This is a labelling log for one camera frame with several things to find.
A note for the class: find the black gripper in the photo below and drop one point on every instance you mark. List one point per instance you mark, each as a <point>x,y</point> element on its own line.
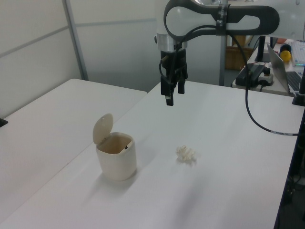
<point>177,62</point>

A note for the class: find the white paper trash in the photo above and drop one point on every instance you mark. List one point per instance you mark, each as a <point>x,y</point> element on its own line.
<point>187,154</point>

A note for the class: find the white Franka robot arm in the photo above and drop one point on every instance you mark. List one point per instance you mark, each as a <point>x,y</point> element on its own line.
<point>240,14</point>

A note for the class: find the small cream bin with lid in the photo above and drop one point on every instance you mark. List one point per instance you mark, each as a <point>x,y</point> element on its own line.
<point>118,162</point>

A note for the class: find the brown cardboard box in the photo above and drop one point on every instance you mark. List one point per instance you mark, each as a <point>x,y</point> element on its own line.
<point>234,58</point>

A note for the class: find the black power box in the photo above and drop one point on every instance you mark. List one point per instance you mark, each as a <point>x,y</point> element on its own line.
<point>253,74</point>

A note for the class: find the grey emergency stop button box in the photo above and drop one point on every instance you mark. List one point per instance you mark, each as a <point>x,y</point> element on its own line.
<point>267,77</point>

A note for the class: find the black monitor stand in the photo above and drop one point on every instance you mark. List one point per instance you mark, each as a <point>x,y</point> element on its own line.
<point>261,50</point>

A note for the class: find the silver laptop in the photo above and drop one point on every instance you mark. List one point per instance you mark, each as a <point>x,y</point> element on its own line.
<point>280,69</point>

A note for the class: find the yellow round object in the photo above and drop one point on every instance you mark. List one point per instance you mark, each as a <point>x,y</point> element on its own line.
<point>285,56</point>

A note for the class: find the black stand pole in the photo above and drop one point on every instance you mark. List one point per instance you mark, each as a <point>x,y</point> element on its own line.
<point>294,152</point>

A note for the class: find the black table clamp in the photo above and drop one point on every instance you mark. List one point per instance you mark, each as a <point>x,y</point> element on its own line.
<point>3,122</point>

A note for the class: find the grey slim partition post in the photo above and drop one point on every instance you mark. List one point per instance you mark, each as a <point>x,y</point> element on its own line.
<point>222,62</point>

